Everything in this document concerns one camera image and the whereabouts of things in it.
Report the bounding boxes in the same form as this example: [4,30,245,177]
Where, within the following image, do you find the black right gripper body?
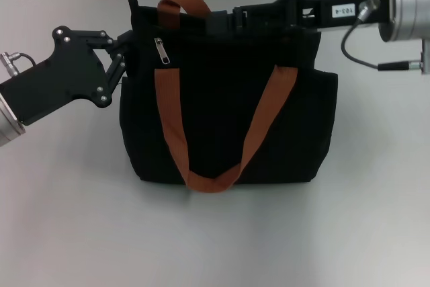
[285,0,393,32]

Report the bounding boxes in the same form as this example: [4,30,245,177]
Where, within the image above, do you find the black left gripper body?
[0,26,112,126]

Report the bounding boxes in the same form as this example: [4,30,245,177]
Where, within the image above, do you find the left gripper cable with connector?
[0,51,37,76]

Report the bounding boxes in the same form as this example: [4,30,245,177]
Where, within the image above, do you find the gripper cable with connector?
[0,51,37,76]
[341,0,424,72]

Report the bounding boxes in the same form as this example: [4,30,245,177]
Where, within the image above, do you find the silver zipper pull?
[153,37,172,66]

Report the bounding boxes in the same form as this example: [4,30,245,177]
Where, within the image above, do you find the black food bag brown handles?
[119,0,339,194]

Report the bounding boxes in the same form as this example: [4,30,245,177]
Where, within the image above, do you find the right gripper cable with connector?
[341,0,424,72]

